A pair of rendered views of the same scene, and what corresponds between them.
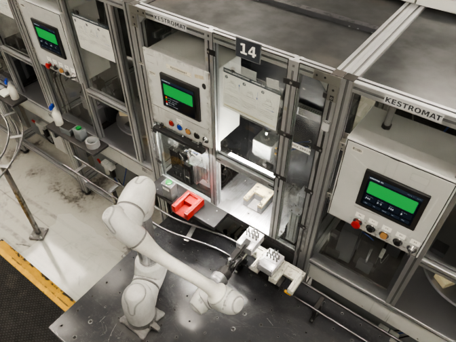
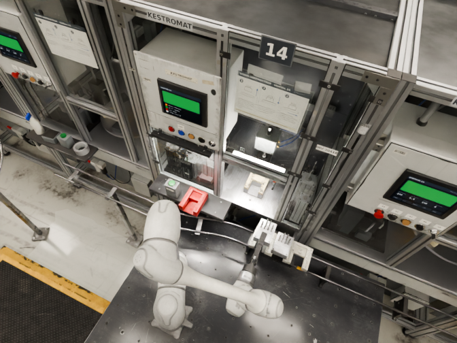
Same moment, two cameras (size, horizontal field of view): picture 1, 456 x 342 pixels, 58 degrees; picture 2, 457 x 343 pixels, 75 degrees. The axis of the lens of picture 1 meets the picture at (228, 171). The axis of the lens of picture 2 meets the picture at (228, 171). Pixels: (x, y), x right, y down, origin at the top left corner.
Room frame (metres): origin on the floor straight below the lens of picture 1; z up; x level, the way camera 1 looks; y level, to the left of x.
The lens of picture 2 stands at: (0.64, 0.31, 2.58)
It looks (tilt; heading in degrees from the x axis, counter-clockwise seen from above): 53 degrees down; 344
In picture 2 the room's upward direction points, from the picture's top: 5 degrees clockwise
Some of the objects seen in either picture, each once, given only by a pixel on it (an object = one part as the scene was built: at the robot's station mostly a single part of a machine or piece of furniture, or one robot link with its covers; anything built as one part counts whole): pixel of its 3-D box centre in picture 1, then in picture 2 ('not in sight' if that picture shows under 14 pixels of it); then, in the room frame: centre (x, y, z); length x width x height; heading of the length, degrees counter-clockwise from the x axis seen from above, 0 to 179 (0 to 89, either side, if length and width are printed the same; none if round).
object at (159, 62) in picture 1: (192, 89); (191, 92); (1.85, 0.19, 1.60); 0.42 x 0.29 x 0.46; 54
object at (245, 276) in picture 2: (218, 280); (246, 278); (1.06, 0.05, 1.02); 0.09 x 0.06 x 0.09; 53
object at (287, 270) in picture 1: (269, 269); (279, 249); (1.23, -0.23, 0.84); 0.36 x 0.14 x 0.10; 54
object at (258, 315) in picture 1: (219, 332); (245, 314); (0.95, 0.05, 0.66); 1.50 x 1.06 x 0.04; 54
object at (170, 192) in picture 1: (170, 188); (173, 187); (1.72, 0.35, 0.97); 0.08 x 0.08 x 0.12; 54
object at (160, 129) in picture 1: (178, 136); (181, 141); (1.74, 0.27, 1.37); 0.36 x 0.04 x 0.04; 54
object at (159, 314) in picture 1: (144, 317); (175, 317); (1.01, 0.45, 0.71); 0.22 x 0.18 x 0.06; 54
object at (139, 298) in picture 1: (138, 300); (168, 307); (1.04, 0.46, 0.85); 0.18 x 0.16 x 0.22; 168
